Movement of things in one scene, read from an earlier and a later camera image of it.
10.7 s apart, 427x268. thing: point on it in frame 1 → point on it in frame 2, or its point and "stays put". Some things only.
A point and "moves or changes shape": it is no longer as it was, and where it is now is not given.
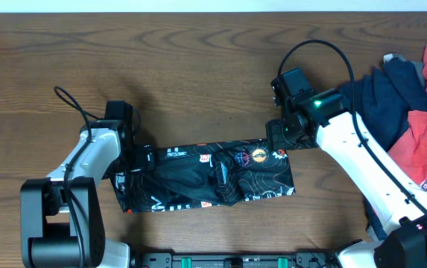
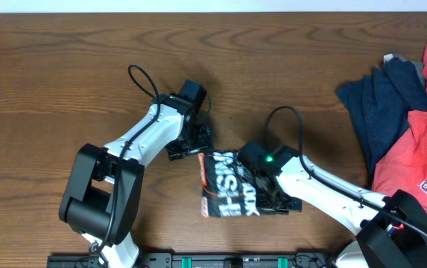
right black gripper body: x=284 y=134 → x=276 y=202
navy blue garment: x=385 y=96 stays put
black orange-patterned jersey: x=206 y=175 moves or changes shape
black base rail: x=300 y=259 stays put
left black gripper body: x=146 y=157 → x=190 y=147
